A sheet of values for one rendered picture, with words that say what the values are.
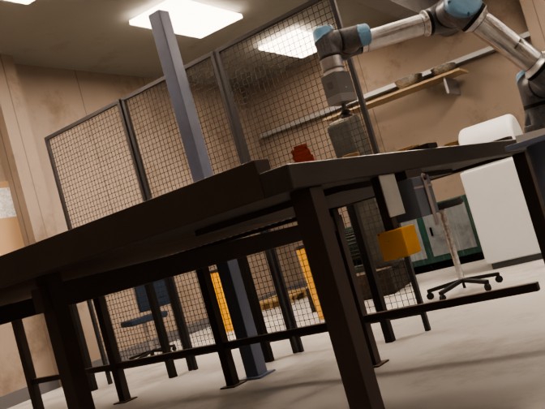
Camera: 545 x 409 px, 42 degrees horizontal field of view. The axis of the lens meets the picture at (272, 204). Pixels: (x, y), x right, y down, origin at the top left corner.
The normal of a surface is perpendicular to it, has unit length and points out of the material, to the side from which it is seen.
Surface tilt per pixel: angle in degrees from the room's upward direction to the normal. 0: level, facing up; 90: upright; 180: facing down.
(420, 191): 90
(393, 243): 90
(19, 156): 90
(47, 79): 90
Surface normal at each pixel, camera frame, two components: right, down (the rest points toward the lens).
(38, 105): 0.82, -0.26
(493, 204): -0.51, 0.09
